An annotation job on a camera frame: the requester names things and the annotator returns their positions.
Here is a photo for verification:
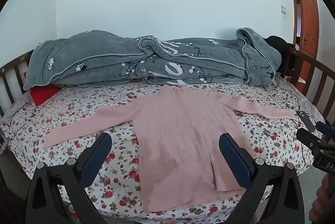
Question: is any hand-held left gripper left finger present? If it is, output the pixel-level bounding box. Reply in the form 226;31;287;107
25;132;113;224

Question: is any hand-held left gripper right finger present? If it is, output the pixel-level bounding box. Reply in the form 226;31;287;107
219;133;305;224

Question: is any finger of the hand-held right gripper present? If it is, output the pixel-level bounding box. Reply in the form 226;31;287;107
315;121;335;136
296;128;327;148

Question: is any pink knit sweater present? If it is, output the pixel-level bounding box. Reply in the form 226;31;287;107
43;85;304;212

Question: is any person's right hand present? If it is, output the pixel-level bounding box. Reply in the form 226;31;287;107
309;175;335;222

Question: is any black remote controller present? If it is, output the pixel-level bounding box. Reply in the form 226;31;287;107
296;110;316;133

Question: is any floral bed sheet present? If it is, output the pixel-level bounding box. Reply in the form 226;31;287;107
0;76;326;224

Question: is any red pillow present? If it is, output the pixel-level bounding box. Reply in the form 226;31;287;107
30;83;62;106

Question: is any grey floral quilt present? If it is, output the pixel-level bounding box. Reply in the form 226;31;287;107
23;27;282;91

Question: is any black cloth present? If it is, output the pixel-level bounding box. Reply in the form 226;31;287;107
264;35;295;57

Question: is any orange wooden door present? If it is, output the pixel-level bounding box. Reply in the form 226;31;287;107
295;0;320;78

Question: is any black cable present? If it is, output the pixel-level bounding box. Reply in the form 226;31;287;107
271;76;303;112

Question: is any wooden bed rail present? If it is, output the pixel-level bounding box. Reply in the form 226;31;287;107
277;45;335;123
0;50;35;118

